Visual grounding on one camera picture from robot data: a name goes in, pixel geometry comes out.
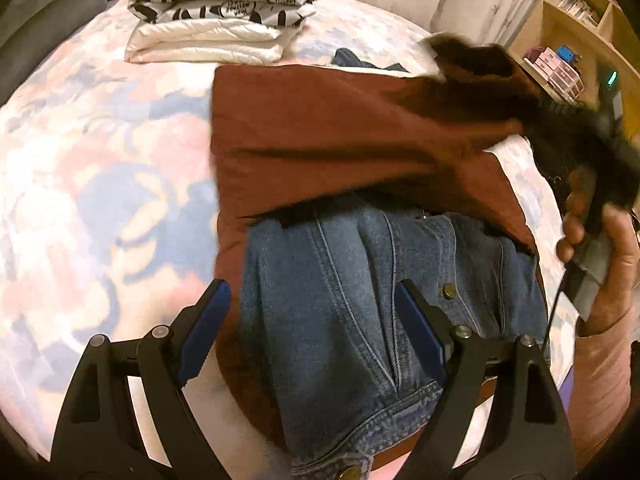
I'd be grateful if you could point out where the blue denim jacket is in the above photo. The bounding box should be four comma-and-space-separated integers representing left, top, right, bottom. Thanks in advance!
240, 46, 551, 480

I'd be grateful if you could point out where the rust brown garment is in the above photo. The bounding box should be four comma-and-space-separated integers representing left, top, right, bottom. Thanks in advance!
209, 44, 549, 453

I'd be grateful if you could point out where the pink sleeve right forearm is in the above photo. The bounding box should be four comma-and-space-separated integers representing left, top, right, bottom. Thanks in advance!
567, 311, 634, 470

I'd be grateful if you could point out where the person's right hand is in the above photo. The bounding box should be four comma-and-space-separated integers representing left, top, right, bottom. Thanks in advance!
555, 167, 640, 337

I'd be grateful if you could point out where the pink drawer organizer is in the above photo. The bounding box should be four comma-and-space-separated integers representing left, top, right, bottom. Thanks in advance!
524, 47, 585, 101

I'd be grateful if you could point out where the blue small box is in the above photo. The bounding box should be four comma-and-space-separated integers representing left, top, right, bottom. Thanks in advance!
556, 46, 580, 64

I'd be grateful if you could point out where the wooden bookshelf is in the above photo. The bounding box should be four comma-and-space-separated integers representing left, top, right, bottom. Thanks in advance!
509, 0, 639, 138

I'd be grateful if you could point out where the floral bedspread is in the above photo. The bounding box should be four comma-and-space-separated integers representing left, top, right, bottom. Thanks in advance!
1, 0, 564, 479

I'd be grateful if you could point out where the black white patterned folded duvet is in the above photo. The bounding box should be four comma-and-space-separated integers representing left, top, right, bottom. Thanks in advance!
125, 0, 318, 65

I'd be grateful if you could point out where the grey pillow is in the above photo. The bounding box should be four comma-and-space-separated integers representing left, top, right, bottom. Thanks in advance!
1, 0, 107, 102

